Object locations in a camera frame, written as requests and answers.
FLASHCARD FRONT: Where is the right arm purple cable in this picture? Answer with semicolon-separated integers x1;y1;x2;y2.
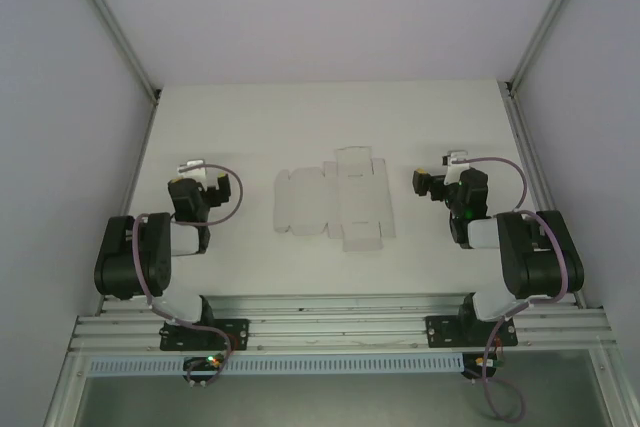
458;156;571;421

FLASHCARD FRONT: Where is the aluminium lower frame bar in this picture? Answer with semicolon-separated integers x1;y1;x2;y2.
589;341;640;427
43;351;91;427

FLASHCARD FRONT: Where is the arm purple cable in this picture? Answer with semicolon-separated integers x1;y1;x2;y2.
132;163;245;388
458;156;571;421

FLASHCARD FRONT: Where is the light blue slotted cable duct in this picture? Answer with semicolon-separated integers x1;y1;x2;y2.
89;352;464;377

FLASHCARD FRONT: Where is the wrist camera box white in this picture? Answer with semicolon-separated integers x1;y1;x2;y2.
177;158;209;181
445;150;472;172

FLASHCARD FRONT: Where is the white paper box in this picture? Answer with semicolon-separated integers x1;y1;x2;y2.
272;145;397;254

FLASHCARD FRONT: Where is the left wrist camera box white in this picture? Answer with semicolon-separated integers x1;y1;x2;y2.
177;158;209;181

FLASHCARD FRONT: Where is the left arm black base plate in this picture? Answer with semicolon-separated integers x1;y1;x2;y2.
159;318;250;352

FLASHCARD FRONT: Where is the aluminium mounting rail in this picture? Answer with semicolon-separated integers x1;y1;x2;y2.
69;291;615;354

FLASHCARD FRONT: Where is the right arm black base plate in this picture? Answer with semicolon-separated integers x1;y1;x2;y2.
425;314;519;349

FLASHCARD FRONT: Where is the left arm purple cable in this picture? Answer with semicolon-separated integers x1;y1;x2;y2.
132;163;245;388

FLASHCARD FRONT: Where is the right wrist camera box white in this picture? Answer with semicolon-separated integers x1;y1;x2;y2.
445;150;472;172

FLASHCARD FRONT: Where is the aluminium table side rail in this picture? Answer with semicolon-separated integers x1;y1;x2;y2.
97;91;162;316
498;79;589;309

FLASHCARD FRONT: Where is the small circuit board with LED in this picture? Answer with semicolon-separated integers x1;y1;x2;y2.
183;354;226;383
462;352;504;381

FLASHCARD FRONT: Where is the aluminium frame post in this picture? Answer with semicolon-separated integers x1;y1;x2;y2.
59;0;162;101
503;0;599;98

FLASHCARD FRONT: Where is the grey metal sheet panel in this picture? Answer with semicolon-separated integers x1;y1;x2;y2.
79;374;609;427

